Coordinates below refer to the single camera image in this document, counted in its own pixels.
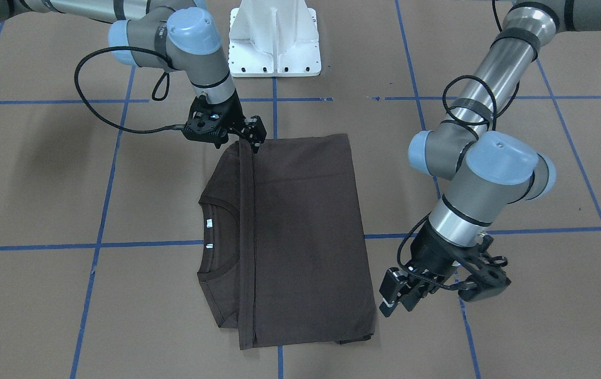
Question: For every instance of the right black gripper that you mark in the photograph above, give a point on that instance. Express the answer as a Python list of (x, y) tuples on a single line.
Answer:
[(235, 114)]

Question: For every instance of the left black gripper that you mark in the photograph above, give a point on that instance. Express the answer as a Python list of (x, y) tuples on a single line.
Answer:
[(436, 253)]

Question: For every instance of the brown t-shirt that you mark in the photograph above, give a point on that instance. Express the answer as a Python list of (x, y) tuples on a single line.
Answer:
[(284, 259)]

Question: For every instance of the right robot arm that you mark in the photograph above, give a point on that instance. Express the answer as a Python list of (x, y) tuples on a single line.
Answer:
[(174, 36)]

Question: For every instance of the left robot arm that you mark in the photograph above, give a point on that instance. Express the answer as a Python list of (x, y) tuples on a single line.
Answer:
[(486, 169)]

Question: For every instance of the white pedestal column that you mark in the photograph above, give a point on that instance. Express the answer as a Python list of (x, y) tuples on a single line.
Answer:
[(274, 39)]

